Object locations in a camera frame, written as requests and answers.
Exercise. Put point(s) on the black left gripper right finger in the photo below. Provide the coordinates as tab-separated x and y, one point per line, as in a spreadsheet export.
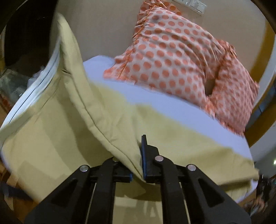
188	195

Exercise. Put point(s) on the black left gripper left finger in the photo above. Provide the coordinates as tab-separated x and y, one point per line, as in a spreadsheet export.
86	196

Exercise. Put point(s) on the yellow-green pants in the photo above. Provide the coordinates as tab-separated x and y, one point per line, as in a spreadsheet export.
86	133

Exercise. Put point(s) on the wooden framed glass door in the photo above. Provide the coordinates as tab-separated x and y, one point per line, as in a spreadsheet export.
264	73

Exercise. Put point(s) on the orange polka dot pillow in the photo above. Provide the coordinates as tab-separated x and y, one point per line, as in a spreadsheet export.
170	54
234	92

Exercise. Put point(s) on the white bed mattress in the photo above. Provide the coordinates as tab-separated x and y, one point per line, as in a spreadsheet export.
172	107

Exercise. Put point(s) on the white wall switch plate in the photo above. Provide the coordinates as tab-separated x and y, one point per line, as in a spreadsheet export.
195	5

